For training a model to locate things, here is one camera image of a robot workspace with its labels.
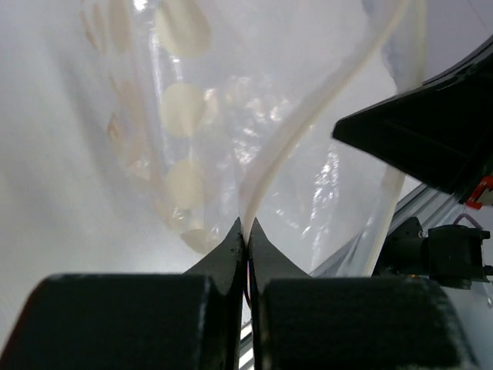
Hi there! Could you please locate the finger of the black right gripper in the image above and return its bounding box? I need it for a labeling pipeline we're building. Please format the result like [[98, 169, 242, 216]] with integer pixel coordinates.
[[332, 39, 492, 193]]

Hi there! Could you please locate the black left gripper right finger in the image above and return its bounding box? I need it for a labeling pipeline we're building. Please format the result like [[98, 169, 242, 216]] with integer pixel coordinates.
[[248, 223, 476, 369]]

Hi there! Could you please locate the clear zip top bag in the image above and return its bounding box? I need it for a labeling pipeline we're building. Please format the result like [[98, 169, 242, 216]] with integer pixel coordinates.
[[77, 1, 426, 277]]

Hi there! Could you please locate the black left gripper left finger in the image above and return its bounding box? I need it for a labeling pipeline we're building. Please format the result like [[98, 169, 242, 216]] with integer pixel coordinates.
[[1, 223, 242, 369]]

